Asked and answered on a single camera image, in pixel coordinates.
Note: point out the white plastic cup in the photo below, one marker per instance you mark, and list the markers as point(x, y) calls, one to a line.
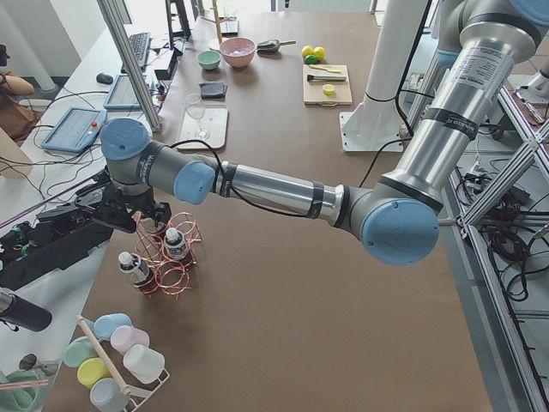
point(144, 363)

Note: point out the black thermos bottle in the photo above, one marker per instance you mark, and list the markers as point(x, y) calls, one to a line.
point(23, 314)

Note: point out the steel ice scoop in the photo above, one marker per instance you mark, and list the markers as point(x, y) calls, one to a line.
point(272, 45)

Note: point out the bamboo cutting board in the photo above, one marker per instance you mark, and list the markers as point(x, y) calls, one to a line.
point(313, 91)

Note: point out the white wire cup rack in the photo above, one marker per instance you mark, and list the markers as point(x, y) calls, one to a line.
point(122, 391)

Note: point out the pink bowl of ice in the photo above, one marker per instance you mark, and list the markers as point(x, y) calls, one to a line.
point(238, 52)

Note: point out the yellow lemon upper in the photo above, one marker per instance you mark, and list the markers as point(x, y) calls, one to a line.
point(306, 51)

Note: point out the black computer mouse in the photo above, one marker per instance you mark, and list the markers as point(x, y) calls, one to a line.
point(103, 78)

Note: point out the copper wire bottle basket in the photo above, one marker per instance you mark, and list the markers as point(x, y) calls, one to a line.
point(171, 275)

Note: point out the blue plastic cup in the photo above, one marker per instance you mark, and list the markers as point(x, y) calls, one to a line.
point(105, 325)

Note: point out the yellow plastic cup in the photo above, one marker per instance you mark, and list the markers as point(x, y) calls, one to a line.
point(92, 371)

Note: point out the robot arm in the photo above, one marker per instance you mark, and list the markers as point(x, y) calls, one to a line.
point(396, 221)

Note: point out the tea bottle lower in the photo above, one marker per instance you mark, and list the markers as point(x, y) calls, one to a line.
point(135, 270)

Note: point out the tea bottle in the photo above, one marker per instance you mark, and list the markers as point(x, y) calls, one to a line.
point(176, 245)
point(135, 270)

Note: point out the black keyboard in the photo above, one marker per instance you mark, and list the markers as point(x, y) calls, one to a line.
point(140, 43)

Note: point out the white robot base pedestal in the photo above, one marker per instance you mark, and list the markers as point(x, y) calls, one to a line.
point(375, 121)

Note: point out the cream rabbit tray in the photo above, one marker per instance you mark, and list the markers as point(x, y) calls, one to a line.
point(214, 120)

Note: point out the half lemon slice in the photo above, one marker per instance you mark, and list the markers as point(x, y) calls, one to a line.
point(329, 89)

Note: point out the blue teach pendant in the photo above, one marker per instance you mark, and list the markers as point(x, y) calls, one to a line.
point(76, 131)
point(121, 95)

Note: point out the steel muddler black tip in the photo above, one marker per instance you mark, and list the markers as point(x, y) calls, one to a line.
point(326, 79)

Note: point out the pink plastic cup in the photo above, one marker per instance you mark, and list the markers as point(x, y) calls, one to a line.
point(125, 336)

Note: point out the green plastic cup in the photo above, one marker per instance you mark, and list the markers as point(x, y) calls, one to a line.
point(78, 351)

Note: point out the tea bottle upper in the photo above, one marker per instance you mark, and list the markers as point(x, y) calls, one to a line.
point(176, 245)

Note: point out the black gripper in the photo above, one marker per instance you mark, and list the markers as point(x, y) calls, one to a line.
point(136, 198)

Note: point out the grey folded cloth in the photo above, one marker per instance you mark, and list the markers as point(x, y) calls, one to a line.
point(213, 90)

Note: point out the blue teach pendant near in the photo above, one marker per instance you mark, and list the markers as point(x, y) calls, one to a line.
point(76, 131)

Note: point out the yellow plastic knife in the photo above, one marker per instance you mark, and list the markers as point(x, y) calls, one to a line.
point(324, 68)

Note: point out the green bowl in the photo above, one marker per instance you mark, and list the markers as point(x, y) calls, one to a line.
point(208, 60)

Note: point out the blue teach pendant far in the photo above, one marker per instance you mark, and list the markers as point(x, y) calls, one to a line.
point(121, 95)

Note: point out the clear wine glass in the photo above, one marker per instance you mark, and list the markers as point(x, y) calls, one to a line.
point(196, 109)

